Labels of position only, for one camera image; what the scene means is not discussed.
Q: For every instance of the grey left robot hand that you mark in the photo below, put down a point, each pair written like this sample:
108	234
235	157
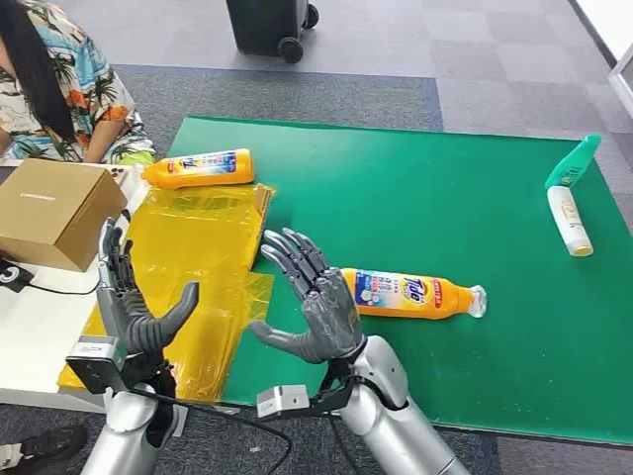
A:
124	314

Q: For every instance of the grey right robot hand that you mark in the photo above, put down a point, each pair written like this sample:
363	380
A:
331	314

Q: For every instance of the orange bottle with clear cap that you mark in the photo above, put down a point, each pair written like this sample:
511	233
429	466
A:
410	295

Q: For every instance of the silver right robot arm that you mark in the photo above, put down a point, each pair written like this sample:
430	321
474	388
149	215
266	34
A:
395	419

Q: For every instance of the orange detergent bottle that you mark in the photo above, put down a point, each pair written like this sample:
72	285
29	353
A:
203	169

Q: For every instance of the white bottle with yellow cap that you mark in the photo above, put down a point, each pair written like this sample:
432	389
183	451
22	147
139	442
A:
569	219

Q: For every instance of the green bottle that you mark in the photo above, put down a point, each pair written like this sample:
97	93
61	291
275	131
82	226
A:
573	164

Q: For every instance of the yellow plastic bag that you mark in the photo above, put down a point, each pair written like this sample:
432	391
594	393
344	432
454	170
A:
198	242

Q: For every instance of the white smartphone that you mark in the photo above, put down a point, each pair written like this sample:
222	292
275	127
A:
118	176

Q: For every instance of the brown cardboard box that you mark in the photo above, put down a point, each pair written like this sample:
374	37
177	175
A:
49	210

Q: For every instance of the green mat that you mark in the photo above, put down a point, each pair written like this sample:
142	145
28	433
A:
395	190

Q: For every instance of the black shoe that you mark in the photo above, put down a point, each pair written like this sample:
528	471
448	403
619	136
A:
49	446

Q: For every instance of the person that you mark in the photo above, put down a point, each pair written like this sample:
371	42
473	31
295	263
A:
84	85

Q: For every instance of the black wheeled bin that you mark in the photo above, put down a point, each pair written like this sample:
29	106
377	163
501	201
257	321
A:
262	26

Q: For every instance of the white furniture edge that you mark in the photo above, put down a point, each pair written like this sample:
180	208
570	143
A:
624	78

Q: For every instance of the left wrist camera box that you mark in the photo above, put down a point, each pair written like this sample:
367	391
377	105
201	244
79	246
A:
93	364

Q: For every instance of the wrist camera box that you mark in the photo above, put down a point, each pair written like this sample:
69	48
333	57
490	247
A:
281	400
93	364

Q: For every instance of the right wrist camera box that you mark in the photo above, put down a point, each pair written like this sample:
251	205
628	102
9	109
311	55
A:
281	400

